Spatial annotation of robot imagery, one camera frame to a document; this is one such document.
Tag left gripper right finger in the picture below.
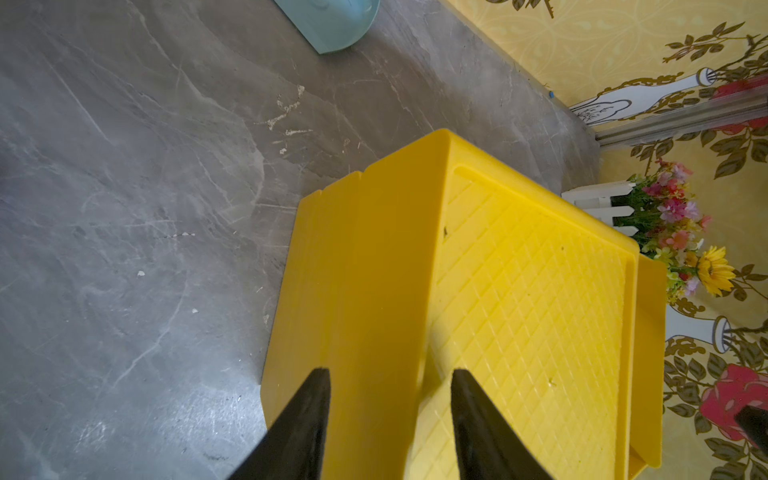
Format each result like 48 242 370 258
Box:
451 369 551 480

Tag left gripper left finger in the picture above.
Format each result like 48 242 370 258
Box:
230 368 331 480

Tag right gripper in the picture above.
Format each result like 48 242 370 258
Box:
735 406 768 455

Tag yellow drawer cabinet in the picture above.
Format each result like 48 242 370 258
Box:
261 130 666 479

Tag flowers in white fence pot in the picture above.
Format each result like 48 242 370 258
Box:
561 160 736 304

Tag blue plastic dustpan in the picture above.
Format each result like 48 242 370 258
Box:
275 0 381 55

